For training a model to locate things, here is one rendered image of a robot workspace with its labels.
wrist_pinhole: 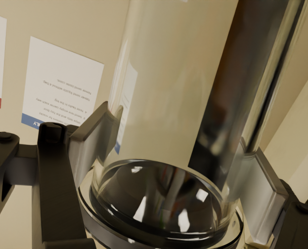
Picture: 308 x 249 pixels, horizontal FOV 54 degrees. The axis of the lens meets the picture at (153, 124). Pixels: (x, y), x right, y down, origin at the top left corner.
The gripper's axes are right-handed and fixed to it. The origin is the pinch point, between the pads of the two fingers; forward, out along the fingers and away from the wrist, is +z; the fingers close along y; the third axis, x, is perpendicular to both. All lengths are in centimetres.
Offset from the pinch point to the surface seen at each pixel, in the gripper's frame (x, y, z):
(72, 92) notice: -17, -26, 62
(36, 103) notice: -23, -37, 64
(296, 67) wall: 5, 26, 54
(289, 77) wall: 2, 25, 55
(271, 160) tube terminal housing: -6.1, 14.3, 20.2
